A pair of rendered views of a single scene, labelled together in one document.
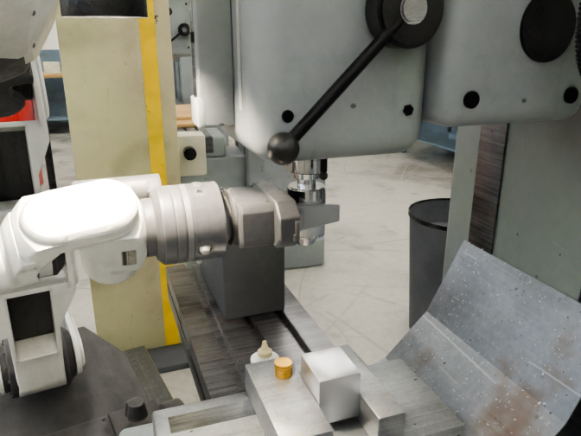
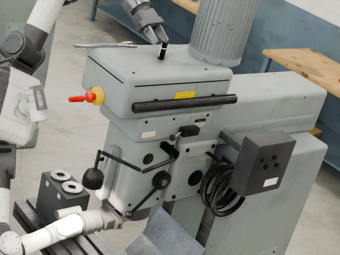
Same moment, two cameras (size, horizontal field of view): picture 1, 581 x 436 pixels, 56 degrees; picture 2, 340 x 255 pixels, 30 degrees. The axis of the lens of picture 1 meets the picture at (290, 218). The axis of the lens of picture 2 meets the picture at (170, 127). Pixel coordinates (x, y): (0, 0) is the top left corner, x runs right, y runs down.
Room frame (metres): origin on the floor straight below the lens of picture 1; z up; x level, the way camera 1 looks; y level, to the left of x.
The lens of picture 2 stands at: (-1.25, 0.75, 2.59)
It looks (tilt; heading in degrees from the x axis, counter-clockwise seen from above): 25 degrees down; 335
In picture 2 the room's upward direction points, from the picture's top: 16 degrees clockwise
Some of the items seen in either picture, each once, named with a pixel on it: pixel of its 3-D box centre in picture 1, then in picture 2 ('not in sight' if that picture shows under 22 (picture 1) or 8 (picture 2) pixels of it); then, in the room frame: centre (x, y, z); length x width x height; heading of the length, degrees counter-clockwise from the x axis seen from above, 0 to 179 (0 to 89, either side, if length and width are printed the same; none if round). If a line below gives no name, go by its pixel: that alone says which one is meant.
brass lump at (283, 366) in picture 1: (283, 368); not in sight; (0.57, 0.01, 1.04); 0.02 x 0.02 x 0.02
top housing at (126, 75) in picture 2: not in sight; (158, 78); (0.63, -0.03, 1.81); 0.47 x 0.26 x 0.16; 110
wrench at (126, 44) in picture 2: not in sight; (105, 45); (0.67, 0.17, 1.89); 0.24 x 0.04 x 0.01; 110
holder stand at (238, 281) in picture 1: (238, 246); (62, 199); (1.02, 0.11, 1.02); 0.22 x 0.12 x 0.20; 21
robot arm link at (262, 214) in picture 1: (233, 219); (100, 219); (0.60, 0.07, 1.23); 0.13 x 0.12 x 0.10; 20
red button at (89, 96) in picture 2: not in sight; (90, 96); (0.54, 0.22, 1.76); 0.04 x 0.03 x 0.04; 20
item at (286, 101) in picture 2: not in sight; (242, 106); (0.80, -0.49, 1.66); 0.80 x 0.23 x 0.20; 110
